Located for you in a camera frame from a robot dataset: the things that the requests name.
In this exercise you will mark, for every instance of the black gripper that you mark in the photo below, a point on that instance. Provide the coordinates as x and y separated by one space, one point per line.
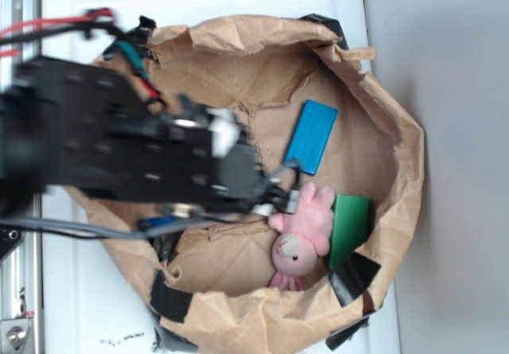
202 157

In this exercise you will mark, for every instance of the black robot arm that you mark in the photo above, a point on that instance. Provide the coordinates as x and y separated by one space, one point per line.
82 126

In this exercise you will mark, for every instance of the blue rectangular block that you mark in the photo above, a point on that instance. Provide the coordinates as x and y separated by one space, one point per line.
310 136

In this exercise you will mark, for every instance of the green rectangular block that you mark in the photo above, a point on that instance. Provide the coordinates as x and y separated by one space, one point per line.
349 230

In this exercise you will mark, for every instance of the pink plush bunny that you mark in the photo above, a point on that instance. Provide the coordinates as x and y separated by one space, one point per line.
303 237

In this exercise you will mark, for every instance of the crumpled brown paper bag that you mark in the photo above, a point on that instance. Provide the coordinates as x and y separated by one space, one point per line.
215 293

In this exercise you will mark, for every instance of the aluminium frame rail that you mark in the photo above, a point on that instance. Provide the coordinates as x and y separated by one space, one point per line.
22 314

